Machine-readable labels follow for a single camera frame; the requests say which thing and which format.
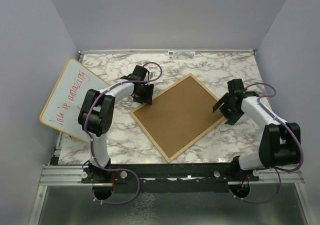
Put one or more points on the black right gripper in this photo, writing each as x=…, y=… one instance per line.
x=231, y=117

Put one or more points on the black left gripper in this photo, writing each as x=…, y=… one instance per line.
x=148, y=97

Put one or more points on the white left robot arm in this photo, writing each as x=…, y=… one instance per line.
x=97, y=111

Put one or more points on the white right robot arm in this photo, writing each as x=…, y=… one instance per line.
x=280, y=146

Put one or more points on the white sticker label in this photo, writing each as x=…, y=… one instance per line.
x=181, y=55

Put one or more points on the yellow-rimmed whiteboard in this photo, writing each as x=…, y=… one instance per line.
x=62, y=109

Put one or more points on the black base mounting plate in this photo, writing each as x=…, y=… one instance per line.
x=164, y=187

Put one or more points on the aluminium back rail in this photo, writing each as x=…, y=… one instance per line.
x=163, y=51

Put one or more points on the aluminium rail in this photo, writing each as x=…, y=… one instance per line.
x=71, y=175
x=163, y=51

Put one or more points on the aluminium front rail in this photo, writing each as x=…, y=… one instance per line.
x=71, y=175

